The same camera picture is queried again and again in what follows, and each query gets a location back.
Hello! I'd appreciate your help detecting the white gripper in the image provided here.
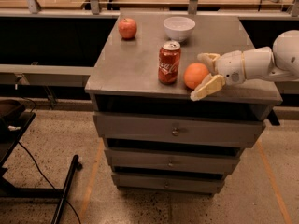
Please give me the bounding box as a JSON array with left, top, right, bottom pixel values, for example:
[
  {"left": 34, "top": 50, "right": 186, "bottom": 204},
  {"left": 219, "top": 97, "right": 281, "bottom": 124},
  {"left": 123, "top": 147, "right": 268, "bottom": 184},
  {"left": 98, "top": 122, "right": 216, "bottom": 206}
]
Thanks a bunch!
[{"left": 190, "top": 50, "right": 245, "bottom": 101}]

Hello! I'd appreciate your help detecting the orange fruit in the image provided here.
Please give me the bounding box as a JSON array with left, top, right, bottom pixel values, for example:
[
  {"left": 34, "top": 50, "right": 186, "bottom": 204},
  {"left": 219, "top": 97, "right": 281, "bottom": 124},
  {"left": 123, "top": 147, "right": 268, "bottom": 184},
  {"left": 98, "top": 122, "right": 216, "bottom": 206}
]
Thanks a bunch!
[{"left": 183, "top": 63, "right": 209, "bottom": 90}]

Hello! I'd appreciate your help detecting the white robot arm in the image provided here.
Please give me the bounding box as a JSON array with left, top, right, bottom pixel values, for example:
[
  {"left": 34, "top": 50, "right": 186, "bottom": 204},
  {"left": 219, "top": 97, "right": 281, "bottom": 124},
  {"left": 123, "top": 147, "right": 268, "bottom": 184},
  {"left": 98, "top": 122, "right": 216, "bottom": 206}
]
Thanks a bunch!
[{"left": 190, "top": 30, "right": 299, "bottom": 101}]

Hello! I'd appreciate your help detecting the red coke can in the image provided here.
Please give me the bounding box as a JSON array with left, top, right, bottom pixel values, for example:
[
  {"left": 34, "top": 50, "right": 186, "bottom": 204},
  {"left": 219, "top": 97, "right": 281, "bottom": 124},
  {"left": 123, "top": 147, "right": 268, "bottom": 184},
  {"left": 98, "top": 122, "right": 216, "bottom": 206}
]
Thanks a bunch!
[{"left": 158, "top": 41, "right": 181, "bottom": 84}]

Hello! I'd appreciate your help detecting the white bowl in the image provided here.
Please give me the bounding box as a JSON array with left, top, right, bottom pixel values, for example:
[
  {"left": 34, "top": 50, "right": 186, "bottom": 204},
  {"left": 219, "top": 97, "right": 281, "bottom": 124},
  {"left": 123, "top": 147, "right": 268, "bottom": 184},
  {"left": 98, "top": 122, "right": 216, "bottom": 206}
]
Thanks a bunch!
[{"left": 164, "top": 16, "right": 195, "bottom": 42}]

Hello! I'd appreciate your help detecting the grey drawer cabinet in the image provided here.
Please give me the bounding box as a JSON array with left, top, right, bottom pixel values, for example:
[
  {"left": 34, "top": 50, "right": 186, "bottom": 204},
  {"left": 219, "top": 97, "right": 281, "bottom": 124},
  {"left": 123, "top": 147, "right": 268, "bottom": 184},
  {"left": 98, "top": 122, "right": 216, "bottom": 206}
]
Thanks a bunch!
[{"left": 86, "top": 15, "right": 282, "bottom": 194}]

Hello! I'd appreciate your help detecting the red apple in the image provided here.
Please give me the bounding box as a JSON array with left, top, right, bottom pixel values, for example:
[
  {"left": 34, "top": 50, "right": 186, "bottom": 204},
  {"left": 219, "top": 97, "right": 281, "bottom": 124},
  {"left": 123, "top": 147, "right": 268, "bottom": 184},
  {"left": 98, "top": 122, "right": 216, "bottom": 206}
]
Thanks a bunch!
[{"left": 118, "top": 18, "right": 137, "bottom": 39}]

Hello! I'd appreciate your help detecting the black stand with cable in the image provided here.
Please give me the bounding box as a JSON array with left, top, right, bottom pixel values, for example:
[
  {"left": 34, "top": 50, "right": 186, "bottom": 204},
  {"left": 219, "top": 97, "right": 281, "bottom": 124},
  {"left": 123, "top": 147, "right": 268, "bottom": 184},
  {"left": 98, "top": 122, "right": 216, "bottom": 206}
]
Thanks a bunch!
[{"left": 0, "top": 99, "right": 82, "bottom": 224}]

